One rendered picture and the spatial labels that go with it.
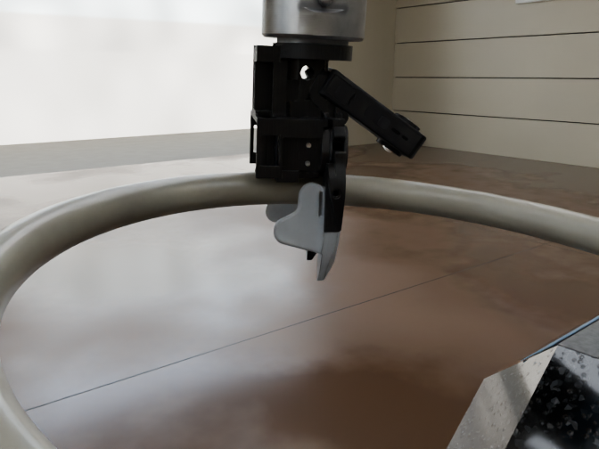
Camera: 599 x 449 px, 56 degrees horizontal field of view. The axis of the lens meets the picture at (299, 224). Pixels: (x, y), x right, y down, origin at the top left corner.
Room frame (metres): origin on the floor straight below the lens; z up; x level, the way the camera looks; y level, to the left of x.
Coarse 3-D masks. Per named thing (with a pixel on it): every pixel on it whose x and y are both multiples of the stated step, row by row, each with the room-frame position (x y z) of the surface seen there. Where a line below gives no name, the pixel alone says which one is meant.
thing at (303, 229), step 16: (304, 192) 0.50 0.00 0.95; (320, 192) 0.51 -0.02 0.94; (304, 208) 0.50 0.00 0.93; (320, 208) 0.50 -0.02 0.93; (288, 224) 0.49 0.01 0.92; (304, 224) 0.50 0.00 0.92; (320, 224) 0.50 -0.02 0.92; (288, 240) 0.49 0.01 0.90; (304, 240) 0.49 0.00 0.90; (320, 240) 0.49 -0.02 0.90; (336, 240) 0.49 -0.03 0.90; (320, 256) 0.50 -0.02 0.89; (320, 272) 0.50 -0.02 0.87
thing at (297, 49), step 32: (256, 64) 0.52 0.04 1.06; (288, 64) 0.50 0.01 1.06; (320, 64) 0.51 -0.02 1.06; (256, 96) 0.52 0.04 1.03; (288, 96) 0.51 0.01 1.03; (320, 96) 0.51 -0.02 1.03; (288, 128) 0.49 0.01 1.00; (320, 128) 0.49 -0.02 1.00; (256, 160) 0.49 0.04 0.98; (288, 160) 0.50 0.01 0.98; (320, 160) 0.50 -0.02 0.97
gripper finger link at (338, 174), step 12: (336, 144) 0.51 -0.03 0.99; (336, 156) 0.49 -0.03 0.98; (336, 168) 0.49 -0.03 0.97; (324, 180) 0.50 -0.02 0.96; (336, 180) 0.48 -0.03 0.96; (324, 192) 0.49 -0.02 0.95; (336, 192) 0.49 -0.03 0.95; (324, 204) 0.49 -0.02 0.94; (336, 204) 0.48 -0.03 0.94; (324, 216) 0.49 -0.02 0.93; (336, 216) 0.49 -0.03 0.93; (324, 228) 0.49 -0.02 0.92; (336, 228) 0.49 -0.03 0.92
